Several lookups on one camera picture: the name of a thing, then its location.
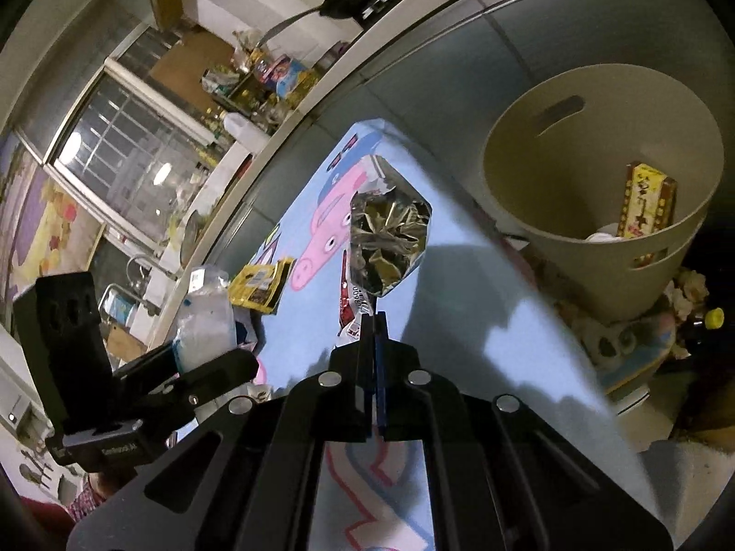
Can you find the white wall cabinet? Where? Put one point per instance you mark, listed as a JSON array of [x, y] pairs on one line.
[[229, 0]]

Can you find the yellow black snack packet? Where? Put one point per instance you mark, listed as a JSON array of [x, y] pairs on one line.
[[258, 287]]

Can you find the grey kitchen cabinet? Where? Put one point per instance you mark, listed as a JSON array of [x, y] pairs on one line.
[[448, 69]]

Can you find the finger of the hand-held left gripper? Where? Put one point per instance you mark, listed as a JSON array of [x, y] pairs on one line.
[[212, 373], [143, 367]]

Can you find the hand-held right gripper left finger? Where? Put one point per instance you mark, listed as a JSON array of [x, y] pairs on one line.
[[359, 390]]

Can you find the clear plastic bag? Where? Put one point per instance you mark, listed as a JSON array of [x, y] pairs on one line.
[[204, 315]]

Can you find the wall poster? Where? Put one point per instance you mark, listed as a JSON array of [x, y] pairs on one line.
[[51, 224]]

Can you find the yellow capped bottle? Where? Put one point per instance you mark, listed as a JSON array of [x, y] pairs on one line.
[[714, 317]]

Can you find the shelf of assorted groceries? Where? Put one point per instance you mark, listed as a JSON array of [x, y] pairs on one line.
[[252, 63]]

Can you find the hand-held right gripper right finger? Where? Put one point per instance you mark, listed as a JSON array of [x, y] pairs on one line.
[[380, 390]]

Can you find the blue printed box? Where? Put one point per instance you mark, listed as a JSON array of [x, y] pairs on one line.
[[290, 77]]

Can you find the person's left forearm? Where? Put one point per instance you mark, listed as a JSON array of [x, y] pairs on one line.
[[86, 499]]

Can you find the barred window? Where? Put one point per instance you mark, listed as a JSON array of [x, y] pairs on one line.
[[126, 143]]

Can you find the yellow printed box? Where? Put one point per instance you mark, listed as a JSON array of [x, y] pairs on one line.
[[646, 201]]

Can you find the silver foil snack bag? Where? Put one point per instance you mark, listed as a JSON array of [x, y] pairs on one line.
[[390, 235]]

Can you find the metal sink faucet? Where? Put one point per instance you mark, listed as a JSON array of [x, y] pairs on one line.
[[131, 267]]

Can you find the beige plastic bin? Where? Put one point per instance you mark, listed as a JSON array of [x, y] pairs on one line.
[[574, 252]]

